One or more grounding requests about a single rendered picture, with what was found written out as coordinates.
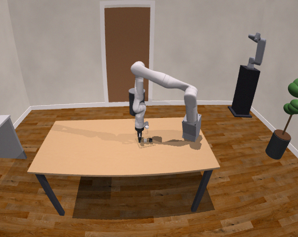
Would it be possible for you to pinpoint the translucent tan mat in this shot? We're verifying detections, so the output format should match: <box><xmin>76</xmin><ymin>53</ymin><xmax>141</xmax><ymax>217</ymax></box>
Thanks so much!
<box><xmin>136</xmin><ymin>136</ymin><xmax>155</xmax><ymax>148</ymax></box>

